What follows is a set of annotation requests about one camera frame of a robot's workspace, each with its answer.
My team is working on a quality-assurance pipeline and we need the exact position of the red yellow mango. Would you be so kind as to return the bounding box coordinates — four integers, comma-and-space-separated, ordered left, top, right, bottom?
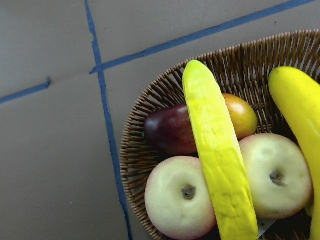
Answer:
143, 93, 258, 156

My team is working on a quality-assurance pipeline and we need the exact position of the white paper tag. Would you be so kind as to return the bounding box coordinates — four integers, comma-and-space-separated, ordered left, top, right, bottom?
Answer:
257, 218, 276, 237

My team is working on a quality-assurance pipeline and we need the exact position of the brown wicker basket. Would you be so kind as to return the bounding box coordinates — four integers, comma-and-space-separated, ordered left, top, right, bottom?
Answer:
120, 29, 320, 240

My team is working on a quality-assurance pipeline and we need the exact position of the yellow banana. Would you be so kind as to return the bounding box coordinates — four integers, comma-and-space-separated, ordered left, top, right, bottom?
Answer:
268, 66, 320, 240
182, 60, 259, 240

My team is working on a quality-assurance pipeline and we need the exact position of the pink white apple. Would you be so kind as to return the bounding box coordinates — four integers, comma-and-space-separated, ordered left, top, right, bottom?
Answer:
239, 133, 313, 220
144, 156, 217, 240

